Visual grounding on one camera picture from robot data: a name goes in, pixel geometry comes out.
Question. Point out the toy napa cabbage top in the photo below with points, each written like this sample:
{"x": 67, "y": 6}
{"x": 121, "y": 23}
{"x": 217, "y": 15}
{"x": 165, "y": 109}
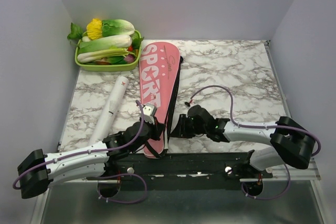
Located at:
{"x": 113, "y": 27}

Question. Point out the yellow toy flower vegetable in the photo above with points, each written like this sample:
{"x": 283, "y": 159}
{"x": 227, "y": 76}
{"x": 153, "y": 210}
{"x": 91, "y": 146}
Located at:
{"x": 94, "y": 29}

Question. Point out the toy napa cabbage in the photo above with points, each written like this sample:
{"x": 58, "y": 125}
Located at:
{"x": 113, "y": 27}
{"x": 116, "y": 41}

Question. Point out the pink racket bag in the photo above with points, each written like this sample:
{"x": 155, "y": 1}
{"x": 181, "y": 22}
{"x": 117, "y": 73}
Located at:
{"x": 159, "y": 68}

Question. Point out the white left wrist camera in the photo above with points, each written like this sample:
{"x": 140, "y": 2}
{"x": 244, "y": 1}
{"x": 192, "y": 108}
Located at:
{"x": 149, "y": 111}

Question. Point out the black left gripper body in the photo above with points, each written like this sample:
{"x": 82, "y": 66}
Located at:
{"x": 153, "y": 133}

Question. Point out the white shuttlecock tube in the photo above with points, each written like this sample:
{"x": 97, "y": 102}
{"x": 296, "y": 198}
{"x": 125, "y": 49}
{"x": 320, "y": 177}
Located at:
{"x": 110, "y": 110}

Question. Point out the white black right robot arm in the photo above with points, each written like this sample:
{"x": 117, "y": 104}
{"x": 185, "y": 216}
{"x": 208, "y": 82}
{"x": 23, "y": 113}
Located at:
{"x": 287, "y": 143}

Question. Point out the toy bok choy front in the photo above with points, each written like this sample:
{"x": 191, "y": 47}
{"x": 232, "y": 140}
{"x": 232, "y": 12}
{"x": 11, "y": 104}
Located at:
{"x": 97, "y": 55}

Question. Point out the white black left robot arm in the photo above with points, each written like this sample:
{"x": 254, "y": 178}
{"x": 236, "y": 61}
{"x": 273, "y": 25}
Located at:
{"x": 39, "y": 171}

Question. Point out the green plastic basket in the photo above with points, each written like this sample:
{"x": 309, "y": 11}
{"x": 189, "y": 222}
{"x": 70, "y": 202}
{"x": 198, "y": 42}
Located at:
{"x": 113, "y": 64}

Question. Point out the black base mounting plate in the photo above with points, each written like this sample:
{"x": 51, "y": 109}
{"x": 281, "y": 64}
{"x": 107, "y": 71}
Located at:
{"x": 178, "y": 172}

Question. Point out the aluminium frame rail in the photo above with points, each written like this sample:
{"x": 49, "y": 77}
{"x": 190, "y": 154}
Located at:
{"x": 280, "y": 173}

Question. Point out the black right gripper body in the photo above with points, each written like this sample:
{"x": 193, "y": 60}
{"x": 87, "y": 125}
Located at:
{"x": 188, "y": 129}

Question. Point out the green toy leaf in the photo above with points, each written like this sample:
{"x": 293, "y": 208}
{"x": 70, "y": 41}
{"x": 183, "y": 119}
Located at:
{"x": 75, "y": 34}

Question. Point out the toy napa cabbage middle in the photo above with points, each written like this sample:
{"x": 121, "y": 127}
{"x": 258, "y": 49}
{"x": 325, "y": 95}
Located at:
{"x": 116, "y": 41}

